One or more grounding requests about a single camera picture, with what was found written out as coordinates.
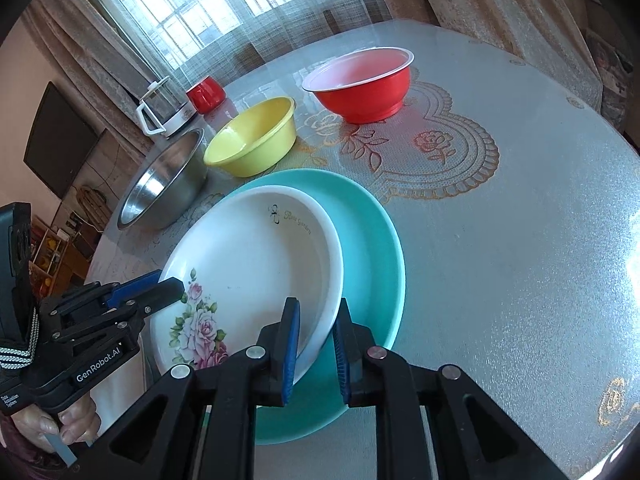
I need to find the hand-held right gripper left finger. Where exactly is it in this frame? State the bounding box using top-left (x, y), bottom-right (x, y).
top-left (75, 297), bottom-right (301, 480)

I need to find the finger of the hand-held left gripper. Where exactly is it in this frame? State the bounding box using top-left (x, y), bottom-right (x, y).
top-left (40, 270), bottom-right (162, 322)
top-left (47, 276), bottom-right (184, 357)

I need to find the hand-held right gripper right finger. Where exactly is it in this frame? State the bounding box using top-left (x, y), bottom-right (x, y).
top-left (332, 298), bottom-right (571, 480)

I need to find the white floral bowl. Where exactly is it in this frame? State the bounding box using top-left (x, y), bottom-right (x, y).
top-left (149, 185), bottom-right (345, 386)

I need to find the teal plate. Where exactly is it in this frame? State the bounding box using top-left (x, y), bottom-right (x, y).
top-left (227, 169), bottom-right (406, 445)

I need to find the red plastic bowl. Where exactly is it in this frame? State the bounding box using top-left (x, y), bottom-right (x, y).
top-left (301, 46), bottom-right (415, 124)

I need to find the person's left hand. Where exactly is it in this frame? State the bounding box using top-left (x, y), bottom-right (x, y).
top-left (10, 395), bottom-right (103, 448)

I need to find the wooden shelf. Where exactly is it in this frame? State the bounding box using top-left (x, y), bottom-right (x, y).
top-left (27, 215), bottom-right (72, 292)

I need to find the stainless steel bowl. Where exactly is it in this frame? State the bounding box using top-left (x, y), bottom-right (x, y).
top-left (116, 127), bottom-right (209, 231)

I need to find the black television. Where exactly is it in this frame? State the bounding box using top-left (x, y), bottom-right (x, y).
top-left (23, 81), bottom-right (101, 200)

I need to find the white glass kettle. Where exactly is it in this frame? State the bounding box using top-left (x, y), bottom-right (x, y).
top-left (136, 75), bottom-right (198, 137)

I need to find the yellow plastic bowl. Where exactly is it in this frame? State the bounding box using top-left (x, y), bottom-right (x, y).
top-left (203, 96), bottom-right (297, 178)

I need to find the lace floral tablecloth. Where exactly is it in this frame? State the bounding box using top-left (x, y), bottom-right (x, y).
top-left (82, 17), bottom-right (640, 480)

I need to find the red mug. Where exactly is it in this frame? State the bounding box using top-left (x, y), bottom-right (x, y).
top-left (186, 76), bottom-right (224, 115)

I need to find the beige patterned curtain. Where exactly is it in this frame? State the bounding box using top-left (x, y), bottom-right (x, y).
top-left (400, 0), bottom-right (606, 111)
top-left (20, 0), bottom-right (166, 161)

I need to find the sheer white curtain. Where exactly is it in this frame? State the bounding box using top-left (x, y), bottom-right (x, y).
top-left (85, 0), bottom-right (401, 92)

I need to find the patterned cushion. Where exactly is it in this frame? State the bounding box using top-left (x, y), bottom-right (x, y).
top-left (585, 25), bottom-right (640, 131)

